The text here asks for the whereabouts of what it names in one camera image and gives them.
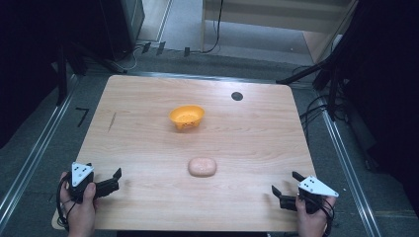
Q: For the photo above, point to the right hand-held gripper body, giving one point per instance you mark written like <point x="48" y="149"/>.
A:
<point x="316" y="187"/>

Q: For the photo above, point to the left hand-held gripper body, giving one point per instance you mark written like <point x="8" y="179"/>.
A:
<point x="80" y="174"/>

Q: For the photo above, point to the pale pink bread bun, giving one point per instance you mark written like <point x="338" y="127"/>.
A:
<point x="202" y="166"/>

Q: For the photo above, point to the orange plastic bowl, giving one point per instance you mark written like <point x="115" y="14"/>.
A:
<point x="186" y="116"/>

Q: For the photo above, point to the person's right hand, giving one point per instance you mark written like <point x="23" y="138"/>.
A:
<point x="313" y="223"/>

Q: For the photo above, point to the person's left hand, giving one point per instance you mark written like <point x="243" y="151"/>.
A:
<point x="80" y="215"/>

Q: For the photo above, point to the black tripod stand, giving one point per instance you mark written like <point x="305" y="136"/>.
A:
<point x="62" y="75"/>

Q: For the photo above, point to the black round table grommet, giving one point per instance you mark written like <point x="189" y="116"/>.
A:
<point x="237" y="96"/>

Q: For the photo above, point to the black stand leg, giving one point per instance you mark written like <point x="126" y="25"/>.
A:
<point x="303" y="72"/>

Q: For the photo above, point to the black curtain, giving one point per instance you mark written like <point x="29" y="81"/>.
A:
<point x="382" y="82"/>
<point x="33" y="59"/>

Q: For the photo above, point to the dark cabinet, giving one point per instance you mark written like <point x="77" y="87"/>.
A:
<point x="123" y="26"/>

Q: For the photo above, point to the metal floor rail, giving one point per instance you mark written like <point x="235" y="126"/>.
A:
<point x="204" y="77"/>
<point x="36" y="151"/>
<point x="349" y="171"/>

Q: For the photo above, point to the beige wooden frame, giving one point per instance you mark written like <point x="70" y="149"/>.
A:
<point x="276" y="16"/>

